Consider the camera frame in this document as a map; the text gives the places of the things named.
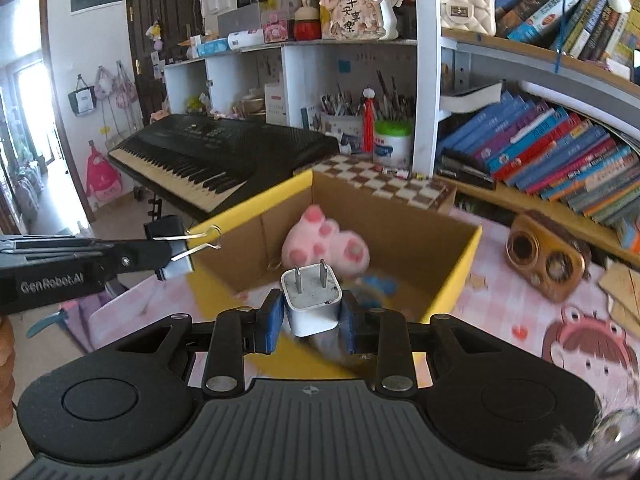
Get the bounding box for wooden chessboard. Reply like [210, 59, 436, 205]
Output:
[312, 155, 457, 211]

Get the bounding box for white pen holder with pens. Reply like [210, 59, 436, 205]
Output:
[320, 75, 416, 149]

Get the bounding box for brown retro radio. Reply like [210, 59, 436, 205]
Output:
[505, 212, 592, 303]

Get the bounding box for row of colourful thin books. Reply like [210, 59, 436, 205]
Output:
[440, 91, 640, 226]

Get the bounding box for pink hanging bags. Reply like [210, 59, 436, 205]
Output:
[95, 62, 140, 111]

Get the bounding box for person's left hand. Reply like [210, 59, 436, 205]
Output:
[0, 317, 16, 428]

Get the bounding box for red white doll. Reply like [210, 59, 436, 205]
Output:
[294, 0, 322, 41]

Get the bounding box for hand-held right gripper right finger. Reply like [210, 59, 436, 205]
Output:
[340, 290, 543, 397]

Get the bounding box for pink plush pig toy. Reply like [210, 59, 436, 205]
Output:
[281, 205, 371, 277]

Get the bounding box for pink backpack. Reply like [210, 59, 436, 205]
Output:
[86, 139, 123, 206]

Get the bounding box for white charger plug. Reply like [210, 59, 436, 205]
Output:
[280, 259, 343, 338]

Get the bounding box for red tassel ornament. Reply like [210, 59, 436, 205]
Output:
[362, 87, 376, 153]

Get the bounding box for small pink box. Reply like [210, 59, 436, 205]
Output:
[263, 10, 289, 43]

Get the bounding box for white dark tote bag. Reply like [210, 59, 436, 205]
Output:
[68, 74, 97, 117]

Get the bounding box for white thick book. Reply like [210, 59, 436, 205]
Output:
[440, 80, 503, 111]

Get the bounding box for white tissue pack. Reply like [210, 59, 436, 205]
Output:
[227, 29, 265, 50]

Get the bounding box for white can with green lid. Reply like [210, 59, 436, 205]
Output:
[373, 120, 414, 167]

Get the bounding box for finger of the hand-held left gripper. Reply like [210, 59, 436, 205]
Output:
[102, 237, 195, 282]

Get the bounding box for yellow cardboard box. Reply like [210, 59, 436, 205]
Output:
[187, 170, 483, 381]

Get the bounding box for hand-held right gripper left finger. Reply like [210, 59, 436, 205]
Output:
[85, 289, 286, 397]

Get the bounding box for white cube shelf unit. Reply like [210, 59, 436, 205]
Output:
[164, 39, 418, 161]

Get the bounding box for blue tissue pack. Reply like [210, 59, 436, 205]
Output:
[192, 40, 231, 58]

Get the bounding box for row of thick books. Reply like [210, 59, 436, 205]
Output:
[492, 0, 640, 81]

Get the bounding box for white flowered ceramic figurine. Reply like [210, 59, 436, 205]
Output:
[320, 0, 401, 41]

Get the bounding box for black binder clip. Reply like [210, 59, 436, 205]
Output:
[144, 215, 223, 251]

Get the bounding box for white wooden bookshelf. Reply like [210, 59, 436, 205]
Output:
[412, 0, 640, 251]

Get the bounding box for dark wooden door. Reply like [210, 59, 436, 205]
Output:
[125, 0, 203, 128]

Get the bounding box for desktop with pink checked cloth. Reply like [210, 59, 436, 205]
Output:
[25, 207, 640, 396]

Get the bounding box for white light bar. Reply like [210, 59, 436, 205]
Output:
[520, 80, 640, 141]

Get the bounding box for black electronic keyboard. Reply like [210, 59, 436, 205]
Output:
[107, 114, 341, 221]

